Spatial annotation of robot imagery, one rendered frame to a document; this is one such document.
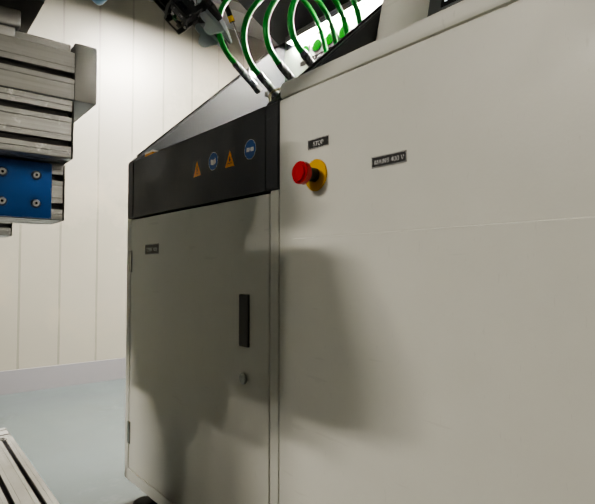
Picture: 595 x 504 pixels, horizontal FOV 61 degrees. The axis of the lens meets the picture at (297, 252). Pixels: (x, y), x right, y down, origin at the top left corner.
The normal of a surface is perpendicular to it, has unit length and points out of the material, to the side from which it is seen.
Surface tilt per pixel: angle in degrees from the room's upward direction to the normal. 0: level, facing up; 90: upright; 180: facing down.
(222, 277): 90
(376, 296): 90
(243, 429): 90
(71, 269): 90
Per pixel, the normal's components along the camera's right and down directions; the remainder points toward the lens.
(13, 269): 0.62, -0.03
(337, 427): -0.77, -0.02
